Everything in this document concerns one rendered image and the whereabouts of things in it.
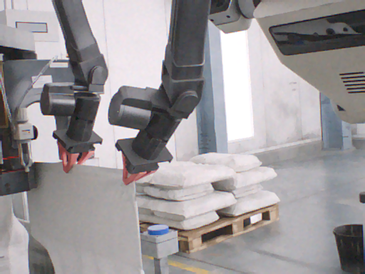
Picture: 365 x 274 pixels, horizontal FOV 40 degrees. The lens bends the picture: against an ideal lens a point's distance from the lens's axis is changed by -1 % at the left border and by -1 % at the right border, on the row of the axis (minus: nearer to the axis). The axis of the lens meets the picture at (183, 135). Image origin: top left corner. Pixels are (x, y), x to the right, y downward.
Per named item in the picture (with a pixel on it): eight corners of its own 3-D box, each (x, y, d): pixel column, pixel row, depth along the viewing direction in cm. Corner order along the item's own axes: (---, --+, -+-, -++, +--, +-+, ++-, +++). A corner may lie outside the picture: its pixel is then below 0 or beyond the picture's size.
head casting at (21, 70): (96, 158, 141) (87, 50, 138) (12, 171, 124) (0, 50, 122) (45, 154, 163) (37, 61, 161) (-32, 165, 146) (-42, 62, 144)
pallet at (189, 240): (279, 219, 474) (278, 204, 473) (190, 254, 391) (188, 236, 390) (214, 209, 533) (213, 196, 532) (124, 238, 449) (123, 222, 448)
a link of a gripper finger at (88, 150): (48, 165, 120) (55, 131, 116) (73, 161, 125) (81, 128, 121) (63, 181, 116) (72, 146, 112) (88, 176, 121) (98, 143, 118)
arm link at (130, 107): (202, 96, 84) (188, 68, 91) (140, 81, 79) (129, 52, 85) (172, 149, 90) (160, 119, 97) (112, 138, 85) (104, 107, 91)
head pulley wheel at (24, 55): (43, 61, 134) (43, 52, 133) (11, 61, 128) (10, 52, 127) (28, 64, 140) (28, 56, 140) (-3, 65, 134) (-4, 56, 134)
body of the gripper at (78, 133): (50, 137, 116) (57, 108, 113) (87, 133, 123) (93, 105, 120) (65, 152, 112) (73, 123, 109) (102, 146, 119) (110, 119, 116)
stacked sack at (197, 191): (217, 196, 421) (216, 179, 420) (176, 205, 396) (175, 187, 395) (171, 188, 474) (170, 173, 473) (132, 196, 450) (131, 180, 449)
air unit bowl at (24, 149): (35, 166, 123) (32, 140, 122) (23, 168, 121) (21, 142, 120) (29, 165, 125) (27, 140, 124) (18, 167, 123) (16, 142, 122)
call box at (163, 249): (180, 251, 144) (177, 230, 143) (157, 259, 138) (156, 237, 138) (161, 246, 150) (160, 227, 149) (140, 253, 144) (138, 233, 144)
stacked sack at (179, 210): (240, 206, 431) (238, 189, 430) (185, 224, 386) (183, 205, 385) (203, 201, 462) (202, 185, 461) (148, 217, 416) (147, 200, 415)
